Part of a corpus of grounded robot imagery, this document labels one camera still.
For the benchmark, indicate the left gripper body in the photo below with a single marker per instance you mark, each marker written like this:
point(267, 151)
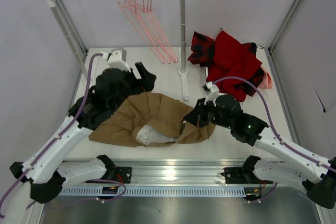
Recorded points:
point(140, 78)

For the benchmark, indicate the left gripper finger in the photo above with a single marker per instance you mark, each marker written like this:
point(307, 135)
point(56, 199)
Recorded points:
point(144, 74)
point(148, 82)

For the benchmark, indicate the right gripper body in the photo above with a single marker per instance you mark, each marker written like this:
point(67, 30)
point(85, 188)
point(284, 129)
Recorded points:
point(198, 115)

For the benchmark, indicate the tan pleated skirt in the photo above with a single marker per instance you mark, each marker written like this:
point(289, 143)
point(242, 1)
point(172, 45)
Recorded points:
point(150, 120)

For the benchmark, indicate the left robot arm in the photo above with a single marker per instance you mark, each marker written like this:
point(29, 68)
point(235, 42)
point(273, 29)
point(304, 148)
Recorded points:
point(43, 171)

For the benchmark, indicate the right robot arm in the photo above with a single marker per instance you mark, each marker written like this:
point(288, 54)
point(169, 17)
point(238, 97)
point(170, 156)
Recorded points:
point(298, 168)

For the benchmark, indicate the white laundry basket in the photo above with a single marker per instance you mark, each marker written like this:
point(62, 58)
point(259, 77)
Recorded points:
point(204, 73)

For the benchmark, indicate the pink garment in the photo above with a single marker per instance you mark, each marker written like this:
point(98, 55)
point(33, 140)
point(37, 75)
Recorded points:
point(266, 82)

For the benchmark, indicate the red black plaid garment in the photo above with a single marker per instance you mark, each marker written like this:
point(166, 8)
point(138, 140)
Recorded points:
point(203, 50)

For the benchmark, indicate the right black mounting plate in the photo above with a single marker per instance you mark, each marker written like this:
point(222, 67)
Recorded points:
point(237, 175)

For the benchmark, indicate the black mounting plate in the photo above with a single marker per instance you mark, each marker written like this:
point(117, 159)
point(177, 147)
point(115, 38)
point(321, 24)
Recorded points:
point(237, 175)
point(119, 174)

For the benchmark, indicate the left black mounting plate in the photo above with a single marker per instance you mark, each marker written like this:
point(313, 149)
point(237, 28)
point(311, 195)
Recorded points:
point(119, 174)

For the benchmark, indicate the silver clothes rack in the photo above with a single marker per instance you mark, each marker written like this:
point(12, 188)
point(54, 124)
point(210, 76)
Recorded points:
point(80, 51)

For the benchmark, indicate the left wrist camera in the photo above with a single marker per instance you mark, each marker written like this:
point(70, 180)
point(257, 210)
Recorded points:
point(116, 59)

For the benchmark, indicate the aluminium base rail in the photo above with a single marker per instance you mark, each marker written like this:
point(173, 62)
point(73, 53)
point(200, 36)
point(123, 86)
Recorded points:
point(177, 172)

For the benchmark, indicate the white slotted cable duct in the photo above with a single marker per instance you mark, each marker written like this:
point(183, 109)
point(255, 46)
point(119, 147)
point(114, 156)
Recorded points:
point(154, 191)

